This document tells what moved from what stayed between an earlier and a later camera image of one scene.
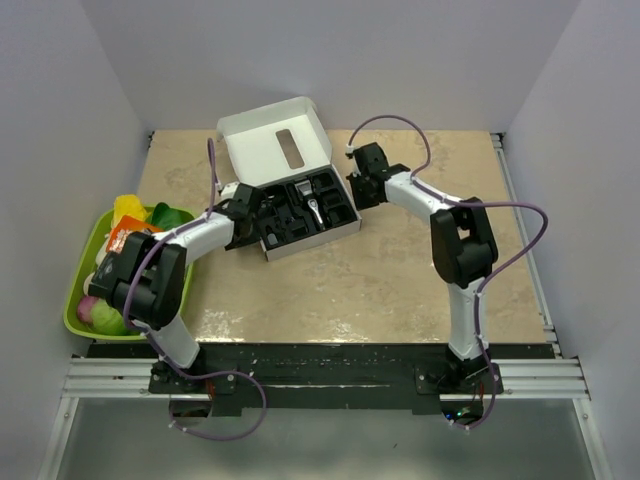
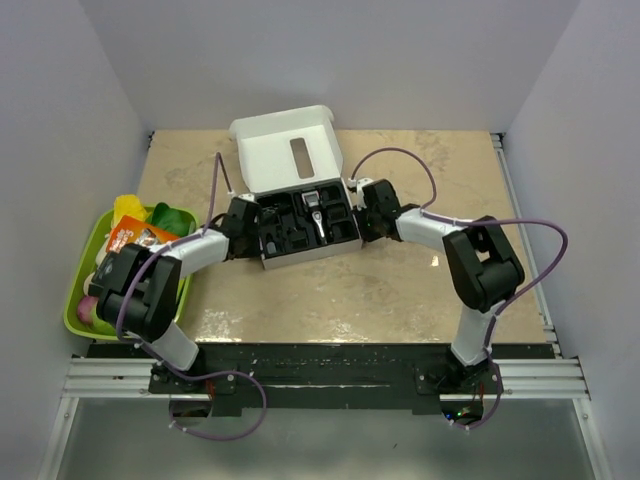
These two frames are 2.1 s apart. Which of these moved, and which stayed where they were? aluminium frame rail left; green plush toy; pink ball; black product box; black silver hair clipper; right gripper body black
Moved: black silver hair clipper; right gripper body black
Stayed: pink ball; green plush toy; aluminium frame rail left; black product box
